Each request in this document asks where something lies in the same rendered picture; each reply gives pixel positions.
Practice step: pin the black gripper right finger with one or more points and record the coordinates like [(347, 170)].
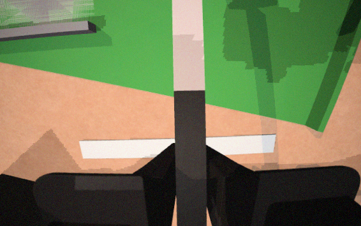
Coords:
[(238, 196)]

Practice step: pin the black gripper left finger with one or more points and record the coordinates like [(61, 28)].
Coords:
[(143, 198)]

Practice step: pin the green flat mat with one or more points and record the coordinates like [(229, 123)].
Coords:
[(264, 57)]

